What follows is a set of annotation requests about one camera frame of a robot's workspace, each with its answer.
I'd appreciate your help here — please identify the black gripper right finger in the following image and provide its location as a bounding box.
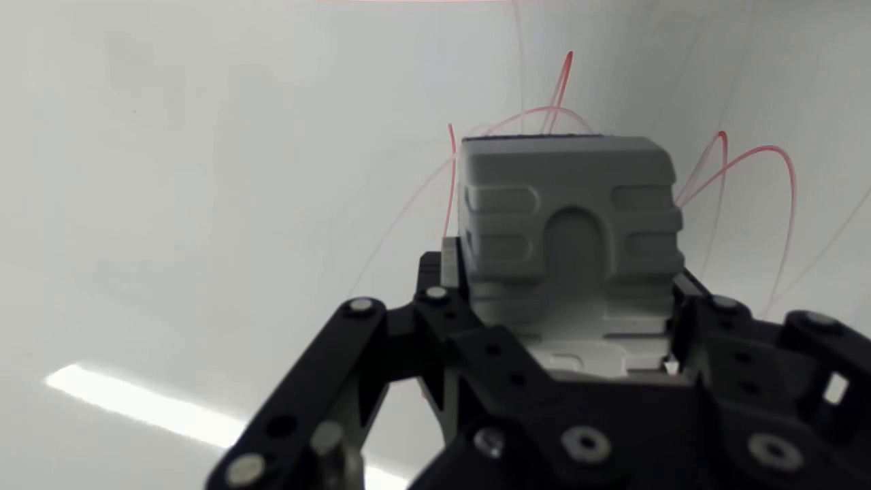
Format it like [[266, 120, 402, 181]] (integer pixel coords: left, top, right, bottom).
[[667, 270, 871, 490]]

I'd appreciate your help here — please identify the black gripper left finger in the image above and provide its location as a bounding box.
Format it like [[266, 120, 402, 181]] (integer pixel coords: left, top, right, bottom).
[[200, 237, 547, 490]]

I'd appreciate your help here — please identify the large whiteboard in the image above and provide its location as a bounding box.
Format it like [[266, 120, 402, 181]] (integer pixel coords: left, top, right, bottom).
[[0, 0, 871, 490]]

